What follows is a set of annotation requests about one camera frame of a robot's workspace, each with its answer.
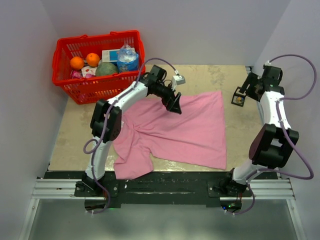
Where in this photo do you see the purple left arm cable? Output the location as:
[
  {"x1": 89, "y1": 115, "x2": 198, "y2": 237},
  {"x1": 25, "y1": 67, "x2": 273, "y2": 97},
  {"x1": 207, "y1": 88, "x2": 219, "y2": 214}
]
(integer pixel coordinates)
[{"x1": 82, "y1": 57, "x2": 178, "y2": 215}]

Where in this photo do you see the green melon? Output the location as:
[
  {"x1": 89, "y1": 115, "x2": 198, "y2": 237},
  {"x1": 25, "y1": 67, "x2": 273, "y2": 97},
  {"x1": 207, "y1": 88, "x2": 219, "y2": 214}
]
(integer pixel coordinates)
[{"x1": 95, "y1": 62, "x2": 119, "y2": 77}]

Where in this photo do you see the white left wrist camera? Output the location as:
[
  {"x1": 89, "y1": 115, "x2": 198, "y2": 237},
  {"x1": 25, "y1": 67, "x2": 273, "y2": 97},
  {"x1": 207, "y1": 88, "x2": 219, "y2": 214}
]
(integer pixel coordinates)
[{"x1": 171, "y1": 74, "x2": 186, "y2": 88}]

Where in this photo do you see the aluminium rail frame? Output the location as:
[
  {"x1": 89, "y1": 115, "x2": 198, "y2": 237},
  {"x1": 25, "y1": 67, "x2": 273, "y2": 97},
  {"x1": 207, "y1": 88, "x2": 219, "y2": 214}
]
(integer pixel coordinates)
[{"x1": 19, "y1": 170, "x2": 305, "y2": 240}]

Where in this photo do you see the black square frame stand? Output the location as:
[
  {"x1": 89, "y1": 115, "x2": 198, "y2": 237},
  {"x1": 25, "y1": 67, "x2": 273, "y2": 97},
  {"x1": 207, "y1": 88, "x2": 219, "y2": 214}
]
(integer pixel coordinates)
[{"x1": 231, "y1": 86, "x2": 246, "y2": 107}]

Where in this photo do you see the pink t-shirt garment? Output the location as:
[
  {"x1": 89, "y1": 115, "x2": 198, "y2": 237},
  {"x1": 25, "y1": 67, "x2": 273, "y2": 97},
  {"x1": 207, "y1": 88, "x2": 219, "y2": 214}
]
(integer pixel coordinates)
[{"x1": 113, "y1": 91, "x2": 227, "y2": 180}]

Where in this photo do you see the left orange fruit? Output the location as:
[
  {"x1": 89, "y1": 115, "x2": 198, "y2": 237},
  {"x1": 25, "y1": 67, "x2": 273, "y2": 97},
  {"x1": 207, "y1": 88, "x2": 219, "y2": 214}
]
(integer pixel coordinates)
[{"x1": 69, "y1": 56, "x2": 85, "y2": 71}]

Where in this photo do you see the orange fruit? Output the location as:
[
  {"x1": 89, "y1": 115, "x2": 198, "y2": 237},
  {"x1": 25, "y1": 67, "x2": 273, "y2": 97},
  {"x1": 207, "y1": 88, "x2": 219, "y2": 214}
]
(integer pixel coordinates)
[
  {"x1": 86, "y1": 52, "x2": 100, "y2": 67},
  {"x1": 69, "y1": 56, "x2": 85, "y2": 71}
]

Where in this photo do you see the right orange fruit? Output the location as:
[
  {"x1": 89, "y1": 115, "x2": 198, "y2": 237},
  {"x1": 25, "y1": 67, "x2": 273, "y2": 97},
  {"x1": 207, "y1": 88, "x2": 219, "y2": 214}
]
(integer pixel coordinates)
[{"x1": 86, "y1": 52, "x2": 100, "y2": 67}]

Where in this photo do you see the white blue carton box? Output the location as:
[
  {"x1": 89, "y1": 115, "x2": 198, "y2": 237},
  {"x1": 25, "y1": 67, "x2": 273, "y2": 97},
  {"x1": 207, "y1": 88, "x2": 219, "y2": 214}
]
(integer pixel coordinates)
[{"x1": 101, "y1": 48, "x2": 137, "y2": 63}]

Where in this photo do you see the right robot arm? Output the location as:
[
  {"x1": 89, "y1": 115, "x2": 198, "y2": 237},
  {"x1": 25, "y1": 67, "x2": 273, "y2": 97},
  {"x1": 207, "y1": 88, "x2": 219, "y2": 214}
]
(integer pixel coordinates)
[{"x1": 222, "y1": 65, "x2": 299, "y2": 197}]

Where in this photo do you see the white red small package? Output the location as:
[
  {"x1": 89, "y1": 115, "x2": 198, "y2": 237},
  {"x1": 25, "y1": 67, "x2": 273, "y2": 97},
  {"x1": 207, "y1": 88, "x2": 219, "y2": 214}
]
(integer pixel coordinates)
[{"x1": 81, "y1": 65, "x2": 97, "y2": 78}]

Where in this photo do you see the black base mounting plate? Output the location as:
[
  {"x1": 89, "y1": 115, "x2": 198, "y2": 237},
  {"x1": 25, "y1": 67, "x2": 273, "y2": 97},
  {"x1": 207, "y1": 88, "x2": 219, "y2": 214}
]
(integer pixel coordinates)
[{"x1": 74, "y1": 171, "x2": 252, "y2": 210}]

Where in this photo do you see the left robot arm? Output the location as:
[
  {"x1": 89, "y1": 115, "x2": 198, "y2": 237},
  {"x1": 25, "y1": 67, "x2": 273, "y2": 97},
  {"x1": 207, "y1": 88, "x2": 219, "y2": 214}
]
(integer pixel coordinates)
[{"x1": 82, "y1": 65, "x2": 186, "y2": 196}]

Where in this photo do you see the blue plastic bag pack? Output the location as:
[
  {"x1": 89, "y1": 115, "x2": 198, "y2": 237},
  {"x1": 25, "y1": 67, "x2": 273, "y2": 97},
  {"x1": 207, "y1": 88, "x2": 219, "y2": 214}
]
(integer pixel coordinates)
[{"x1": 117, "y1": 44, "x2": 139, "y2": 73}]

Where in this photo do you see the red plastic shopping basket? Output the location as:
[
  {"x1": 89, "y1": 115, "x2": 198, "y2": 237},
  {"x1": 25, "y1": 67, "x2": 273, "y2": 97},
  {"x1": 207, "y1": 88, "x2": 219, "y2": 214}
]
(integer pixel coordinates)
[{"x1": 51, "y1": 29, "x2": 147, "y2": 105}]

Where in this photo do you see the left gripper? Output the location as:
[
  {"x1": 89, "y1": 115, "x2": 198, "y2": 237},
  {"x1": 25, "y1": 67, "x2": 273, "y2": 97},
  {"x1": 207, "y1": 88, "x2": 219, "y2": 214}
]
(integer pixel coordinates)
[{"x1": 154, "y1": 82, "x2": 182, "y2": 115}]

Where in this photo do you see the pink snack packet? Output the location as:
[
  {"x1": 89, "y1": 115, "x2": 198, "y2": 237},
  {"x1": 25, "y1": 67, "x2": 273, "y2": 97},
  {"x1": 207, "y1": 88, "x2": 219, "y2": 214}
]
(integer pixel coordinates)
[{"x1": 71, "y1": 70, "x2": 83, "y2": 79}]

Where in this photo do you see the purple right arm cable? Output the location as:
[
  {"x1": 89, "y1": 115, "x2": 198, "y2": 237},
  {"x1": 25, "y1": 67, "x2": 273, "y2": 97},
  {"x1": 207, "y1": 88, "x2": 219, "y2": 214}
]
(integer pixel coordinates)
[{"x1": 223, "y1": 53, "x2": 316, "y2": 216}]

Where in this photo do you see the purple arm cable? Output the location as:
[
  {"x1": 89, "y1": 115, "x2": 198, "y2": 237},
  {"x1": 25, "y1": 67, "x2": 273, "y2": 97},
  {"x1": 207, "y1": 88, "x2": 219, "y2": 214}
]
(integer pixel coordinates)
[
  {"x1": 82, "y1": 57, "x2": 178, "y2": 215},
  {"x1": 223, "y1": 53, "x2": 316, "y2": 216}
]

